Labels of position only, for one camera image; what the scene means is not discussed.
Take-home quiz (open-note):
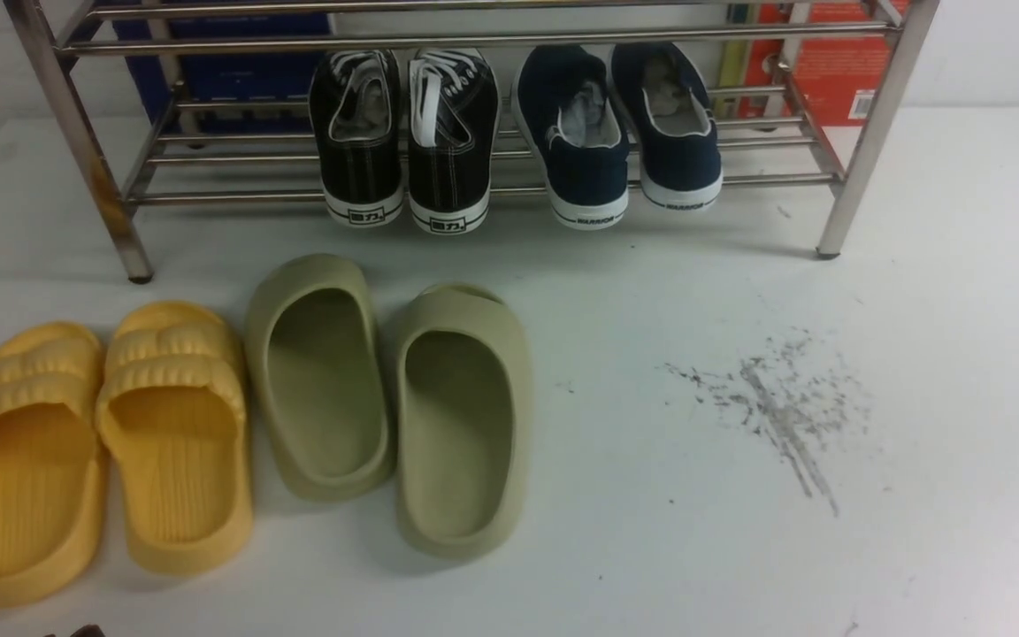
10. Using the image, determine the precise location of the black canvas sneaker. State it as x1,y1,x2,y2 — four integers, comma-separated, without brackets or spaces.
307,50,404,229
407,49,502,235

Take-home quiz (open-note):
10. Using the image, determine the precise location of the left navy canvas shoe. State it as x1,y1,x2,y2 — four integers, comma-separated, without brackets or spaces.
510,44,631,231

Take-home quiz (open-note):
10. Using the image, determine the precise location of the navy canvas shoe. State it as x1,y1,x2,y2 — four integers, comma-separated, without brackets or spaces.
608,42,725,212
510,44,631,231

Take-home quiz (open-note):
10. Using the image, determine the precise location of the right navy canvas shoe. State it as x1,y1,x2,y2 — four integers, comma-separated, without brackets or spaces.
608,42,725,212

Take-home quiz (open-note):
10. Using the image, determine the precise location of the stainless steel shoe rack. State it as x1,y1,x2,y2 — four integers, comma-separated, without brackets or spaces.
4,1,938,285

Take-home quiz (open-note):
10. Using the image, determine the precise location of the right olive green slipper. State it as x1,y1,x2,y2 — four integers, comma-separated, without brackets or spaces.
395,283,534,561

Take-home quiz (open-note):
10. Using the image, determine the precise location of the olive green slipper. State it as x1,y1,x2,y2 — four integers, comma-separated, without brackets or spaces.
243,254,397,503
395,283,534,561

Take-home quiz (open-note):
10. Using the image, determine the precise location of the left olive green slipper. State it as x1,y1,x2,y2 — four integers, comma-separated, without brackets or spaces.
243,254,397,503

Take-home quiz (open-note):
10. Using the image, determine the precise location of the right yellow rubber slipper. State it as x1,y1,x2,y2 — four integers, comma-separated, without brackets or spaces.
96,301,255,577

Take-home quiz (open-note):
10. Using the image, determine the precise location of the yellow rubber slipper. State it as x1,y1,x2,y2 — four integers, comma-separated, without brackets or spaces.
96,301,255,577
0,321,109,609

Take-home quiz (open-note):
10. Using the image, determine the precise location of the blue cardboard box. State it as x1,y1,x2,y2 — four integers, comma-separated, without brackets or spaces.
112,12,335,134

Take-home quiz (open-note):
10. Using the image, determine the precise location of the red cardboard box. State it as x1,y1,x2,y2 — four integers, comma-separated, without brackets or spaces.
719,1,889,127

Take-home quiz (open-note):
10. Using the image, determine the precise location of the left yellow rubber slipper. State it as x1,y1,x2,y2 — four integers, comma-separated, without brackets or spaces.
0,321,109,609

